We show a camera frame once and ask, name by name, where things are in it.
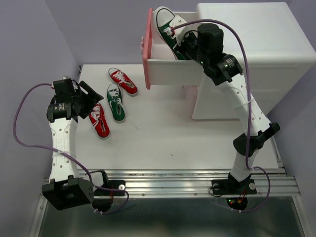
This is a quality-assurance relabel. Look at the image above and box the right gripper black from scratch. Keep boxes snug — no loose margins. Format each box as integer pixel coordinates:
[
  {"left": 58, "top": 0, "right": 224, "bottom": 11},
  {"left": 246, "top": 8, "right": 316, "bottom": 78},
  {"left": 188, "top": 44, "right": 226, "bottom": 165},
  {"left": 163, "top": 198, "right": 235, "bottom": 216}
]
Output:
[{"left": 173, "top": 29, "right": 209, "bottom": 67}]

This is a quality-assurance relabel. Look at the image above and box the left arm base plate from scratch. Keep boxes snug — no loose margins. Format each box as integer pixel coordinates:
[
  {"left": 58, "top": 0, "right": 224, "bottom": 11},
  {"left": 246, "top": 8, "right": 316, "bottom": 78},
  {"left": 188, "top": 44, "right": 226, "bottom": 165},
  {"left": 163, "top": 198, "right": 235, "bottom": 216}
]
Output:
[{"left": 86, "top": 169, "right": 129, "bottom": 215}]

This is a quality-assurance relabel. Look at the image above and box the red sneaker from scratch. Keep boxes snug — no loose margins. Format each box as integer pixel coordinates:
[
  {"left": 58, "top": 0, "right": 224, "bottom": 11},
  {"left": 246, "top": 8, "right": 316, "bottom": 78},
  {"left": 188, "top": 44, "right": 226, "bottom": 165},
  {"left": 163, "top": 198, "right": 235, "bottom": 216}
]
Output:
[
  {"left": 88, "top": 103, "right": 111, "bottom": 139},
  {"left": 108, "top": 67, "right": 138, "bottom": 97}
]

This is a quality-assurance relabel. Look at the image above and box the red sneaker near left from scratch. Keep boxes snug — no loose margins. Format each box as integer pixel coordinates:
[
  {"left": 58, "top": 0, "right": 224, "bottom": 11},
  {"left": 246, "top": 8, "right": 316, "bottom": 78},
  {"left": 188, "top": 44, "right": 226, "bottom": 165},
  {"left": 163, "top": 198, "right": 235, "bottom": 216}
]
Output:
[{"left": 88, "top": 103, "right": 111, "bottom": 139}]

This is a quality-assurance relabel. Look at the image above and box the red sneaker far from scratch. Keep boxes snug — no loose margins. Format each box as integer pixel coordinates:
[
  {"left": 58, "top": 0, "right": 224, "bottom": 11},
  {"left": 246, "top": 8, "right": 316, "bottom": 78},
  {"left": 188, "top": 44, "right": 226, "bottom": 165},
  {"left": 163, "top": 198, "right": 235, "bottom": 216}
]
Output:
[{"left": 108, "top": 67, "right": 138, "bottom": 97}]

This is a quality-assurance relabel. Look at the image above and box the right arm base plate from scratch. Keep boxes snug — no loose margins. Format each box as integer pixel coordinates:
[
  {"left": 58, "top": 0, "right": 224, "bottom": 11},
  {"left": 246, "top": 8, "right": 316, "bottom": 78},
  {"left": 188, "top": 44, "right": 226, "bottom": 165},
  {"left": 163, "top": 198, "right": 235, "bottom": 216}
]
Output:
[{"left": 208, "top": 179, "right": 257, "bottom": 212}]

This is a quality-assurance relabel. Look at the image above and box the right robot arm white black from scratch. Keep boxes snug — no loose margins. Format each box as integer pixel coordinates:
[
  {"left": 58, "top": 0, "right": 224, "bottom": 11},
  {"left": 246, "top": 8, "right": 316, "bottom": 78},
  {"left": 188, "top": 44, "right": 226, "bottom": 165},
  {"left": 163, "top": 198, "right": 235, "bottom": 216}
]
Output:
[{"left": 184, "top": 23, "right": 280, "bottom": 195}]

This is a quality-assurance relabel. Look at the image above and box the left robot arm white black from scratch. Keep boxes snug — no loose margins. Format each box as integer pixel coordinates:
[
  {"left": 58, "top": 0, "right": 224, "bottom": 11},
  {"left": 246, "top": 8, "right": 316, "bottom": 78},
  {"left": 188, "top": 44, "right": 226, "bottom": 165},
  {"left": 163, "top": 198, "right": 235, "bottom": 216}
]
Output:
[{"left": 42, "top": 79, "right": 110, "bottom": 210}]

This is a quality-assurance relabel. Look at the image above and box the aluminium mounting rail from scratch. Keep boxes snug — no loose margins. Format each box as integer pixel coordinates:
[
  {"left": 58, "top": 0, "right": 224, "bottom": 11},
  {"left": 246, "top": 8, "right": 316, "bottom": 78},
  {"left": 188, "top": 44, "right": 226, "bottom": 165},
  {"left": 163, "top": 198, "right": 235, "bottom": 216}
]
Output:
[{"left": 39, "top": 158, "right": 302, "bottom": 198}]

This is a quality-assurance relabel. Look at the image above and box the green sneaker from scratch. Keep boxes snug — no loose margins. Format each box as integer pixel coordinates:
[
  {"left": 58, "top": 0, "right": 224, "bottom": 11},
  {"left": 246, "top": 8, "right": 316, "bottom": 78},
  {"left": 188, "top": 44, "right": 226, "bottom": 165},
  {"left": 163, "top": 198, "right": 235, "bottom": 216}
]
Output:
[
  {"left": 106, "top": 83, "right": 126, "bottom": 123},
  {"left": 153, "top": 6, "right": 189, "bottom": 60}
]

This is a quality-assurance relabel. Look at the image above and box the white shoe cabinet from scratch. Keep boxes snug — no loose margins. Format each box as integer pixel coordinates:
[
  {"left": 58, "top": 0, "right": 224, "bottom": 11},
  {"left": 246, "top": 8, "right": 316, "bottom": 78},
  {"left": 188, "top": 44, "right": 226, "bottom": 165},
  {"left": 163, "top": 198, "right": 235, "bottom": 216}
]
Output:
[{"left": 181, "top": 2, "right": 316, "bottom": 114}]

